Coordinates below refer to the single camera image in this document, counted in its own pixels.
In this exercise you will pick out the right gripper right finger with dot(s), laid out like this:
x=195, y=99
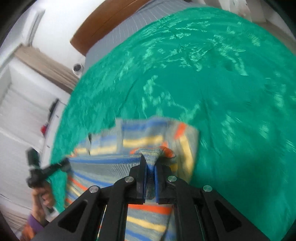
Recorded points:
x=201, y=213

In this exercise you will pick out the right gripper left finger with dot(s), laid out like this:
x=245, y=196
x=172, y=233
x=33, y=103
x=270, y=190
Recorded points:
x=100, y=213

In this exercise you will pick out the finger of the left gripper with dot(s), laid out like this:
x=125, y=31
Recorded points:
x=63, y=166

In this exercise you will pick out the black clothes on cabinet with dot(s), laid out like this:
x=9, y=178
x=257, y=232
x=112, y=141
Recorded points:
x=52, y=108

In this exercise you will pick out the person's left hand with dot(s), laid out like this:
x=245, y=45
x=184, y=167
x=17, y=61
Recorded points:
x=42, y=197

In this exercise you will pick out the white drawer cabinet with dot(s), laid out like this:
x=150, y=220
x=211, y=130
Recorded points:
x=51, y=134

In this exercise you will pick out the red cloth on cabinet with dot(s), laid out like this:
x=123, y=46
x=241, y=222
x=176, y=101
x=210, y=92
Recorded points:
x=44, y=129

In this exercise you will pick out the white sheer curtain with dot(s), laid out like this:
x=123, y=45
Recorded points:
x=26, y=97

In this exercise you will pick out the white round fan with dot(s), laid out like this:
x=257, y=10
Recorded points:
x=77, y=69

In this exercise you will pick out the beige curtain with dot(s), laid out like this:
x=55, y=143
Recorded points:
x=55, y=72

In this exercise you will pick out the green floral bedspread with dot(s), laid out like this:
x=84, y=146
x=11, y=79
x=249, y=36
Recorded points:
x=204, y=85

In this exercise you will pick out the wooden headboard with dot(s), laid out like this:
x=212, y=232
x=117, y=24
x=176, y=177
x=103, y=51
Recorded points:
x=102, y=21

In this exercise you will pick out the grey checked bed sheet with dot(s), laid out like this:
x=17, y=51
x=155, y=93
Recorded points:
x=150, y=12

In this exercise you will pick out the white desk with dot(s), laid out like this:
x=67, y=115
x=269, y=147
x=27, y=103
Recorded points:
x=250, y=10

